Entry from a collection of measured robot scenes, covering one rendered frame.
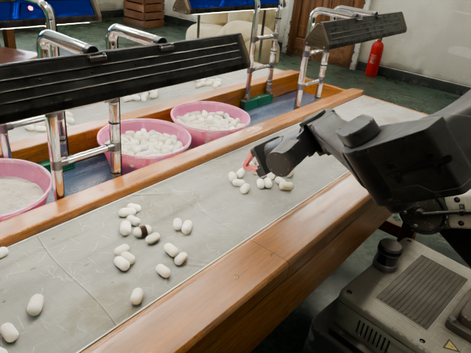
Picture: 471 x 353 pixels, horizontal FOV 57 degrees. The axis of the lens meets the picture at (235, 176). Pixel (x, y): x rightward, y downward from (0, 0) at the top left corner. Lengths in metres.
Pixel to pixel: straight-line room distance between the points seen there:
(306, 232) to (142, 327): 0.41
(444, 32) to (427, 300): 4.36
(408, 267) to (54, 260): 1.01
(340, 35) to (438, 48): 4.14
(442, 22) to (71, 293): 5.04
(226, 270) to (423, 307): 0.67
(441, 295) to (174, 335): 0.88
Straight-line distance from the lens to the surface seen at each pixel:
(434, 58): 5.51
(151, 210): 1.00
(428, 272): 1.46
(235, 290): 0.78
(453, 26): 5.44
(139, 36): 0.89
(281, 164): 0.86
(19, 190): 1.12
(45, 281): 0.85
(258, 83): 1.89
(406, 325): 1.25
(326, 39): 1.31
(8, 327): 0.76
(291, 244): 0.90
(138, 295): 0.77
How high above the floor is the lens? 1.30
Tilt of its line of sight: 29 degrees down
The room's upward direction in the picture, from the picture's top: 7 degrees clockwise
